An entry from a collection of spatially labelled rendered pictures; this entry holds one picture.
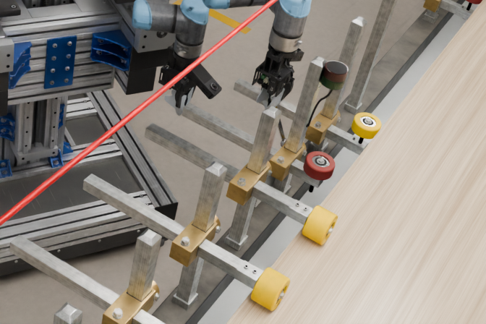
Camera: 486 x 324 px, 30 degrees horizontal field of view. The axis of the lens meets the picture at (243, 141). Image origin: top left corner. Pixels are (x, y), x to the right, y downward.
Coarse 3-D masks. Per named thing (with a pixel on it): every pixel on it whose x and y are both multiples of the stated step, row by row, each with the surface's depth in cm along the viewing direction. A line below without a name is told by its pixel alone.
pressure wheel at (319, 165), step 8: (312, 152) 240; (320, 152) 240; (312, 160) 238; (320, 160) 237; (328, 160) 239; (304, 168) 238; (312, 168) 235; (320, 168) 235; (328, 168) 236; (312, 176) 236; (320, 176) 236; (328, 176) 237
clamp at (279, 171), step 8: (304, 144) 248; (280, 152) 243; (288, 152) 243; (304, 152) 248; (272, 160) 240; (288, 160) 241; (272, 168) 241; (280, 168) 239; (288, 168) 240; (280, 176) 241
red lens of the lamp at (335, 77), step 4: (344, 64) 227; (324, 68) 226; (324, 72) 225; (328, 72) 224; (332, 72) 223; (328, 76) 224; (332, 76) 224; (336, 76) 223; (340, 76) 224; (344, 76) 224; (332, 80) 224; (336, 80) 224; (340, 80) 225
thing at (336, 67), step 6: (330, 66) 225; (336, 66) 226; (342, 66) 226; (336, 72) 223; (342, 72) 224; (318, 84) 229; (330, 90) 230; (318, 102) 234; (312, 114) 237; (306, 126) 239
